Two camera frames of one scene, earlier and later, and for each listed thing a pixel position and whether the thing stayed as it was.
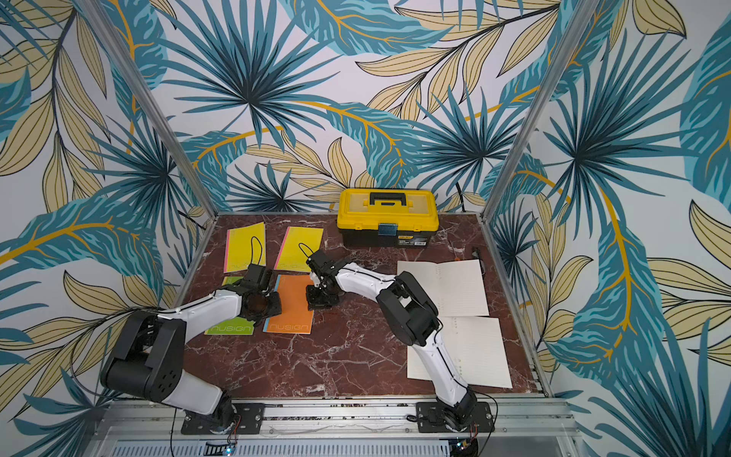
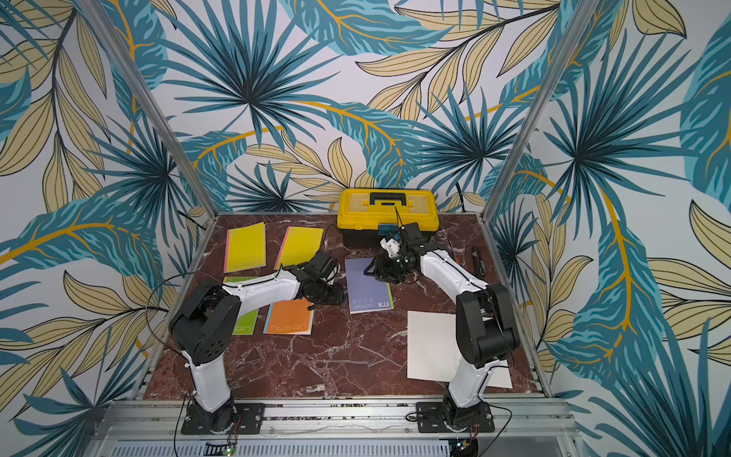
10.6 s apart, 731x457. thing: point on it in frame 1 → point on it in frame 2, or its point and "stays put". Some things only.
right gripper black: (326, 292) → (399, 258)
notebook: (239, 326) stays put
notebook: (295, 317) stays put
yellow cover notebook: (298, 245) stays put
